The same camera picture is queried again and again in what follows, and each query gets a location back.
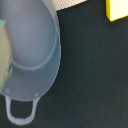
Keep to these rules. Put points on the grey gripper finger with green pad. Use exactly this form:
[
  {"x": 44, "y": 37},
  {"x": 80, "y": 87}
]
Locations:
[{"x": 6, "y": 57}]

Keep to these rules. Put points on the dark grey pot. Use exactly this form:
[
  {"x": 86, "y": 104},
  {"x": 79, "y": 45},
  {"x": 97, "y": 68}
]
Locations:
[{"x": 34, "y": 33}]

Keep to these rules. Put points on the yellow butter block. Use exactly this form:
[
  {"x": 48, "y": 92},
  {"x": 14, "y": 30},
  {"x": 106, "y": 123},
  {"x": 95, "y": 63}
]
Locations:
[{"x": 116, "y": 9}]

